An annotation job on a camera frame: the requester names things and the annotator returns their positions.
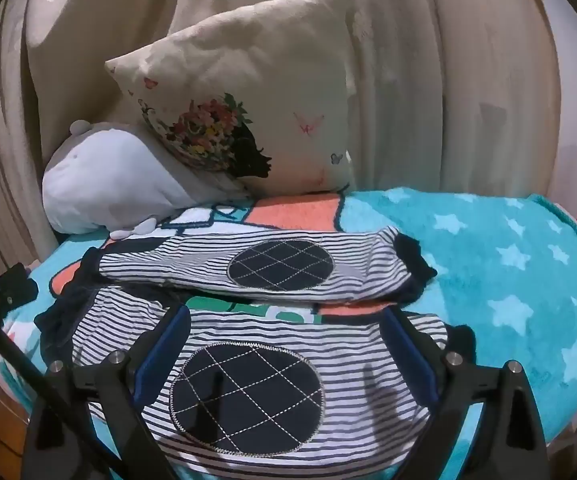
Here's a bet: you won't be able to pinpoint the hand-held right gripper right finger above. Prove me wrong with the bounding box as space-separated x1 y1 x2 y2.
381 306 551 480

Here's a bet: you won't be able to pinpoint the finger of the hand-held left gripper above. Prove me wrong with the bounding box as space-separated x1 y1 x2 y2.
0 262 40 322

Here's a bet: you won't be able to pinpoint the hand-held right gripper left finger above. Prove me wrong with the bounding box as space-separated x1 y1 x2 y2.
21 304 192 480

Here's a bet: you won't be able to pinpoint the striped pants with dark patches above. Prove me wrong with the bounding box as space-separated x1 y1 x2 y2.
36 225 476 466

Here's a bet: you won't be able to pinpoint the teal printed star blanket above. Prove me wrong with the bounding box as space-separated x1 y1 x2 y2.
0 187 577 480

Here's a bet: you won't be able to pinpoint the grey and white plush toy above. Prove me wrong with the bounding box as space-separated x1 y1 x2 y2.
42 120 250 239

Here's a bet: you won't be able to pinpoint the beige curtain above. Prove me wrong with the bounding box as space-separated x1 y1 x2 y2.
0 0 571 273

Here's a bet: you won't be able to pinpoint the cream floral print pillow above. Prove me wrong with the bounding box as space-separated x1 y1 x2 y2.
104 0 356 198

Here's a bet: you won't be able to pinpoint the black cable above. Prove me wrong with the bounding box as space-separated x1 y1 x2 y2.
0 296 126 480

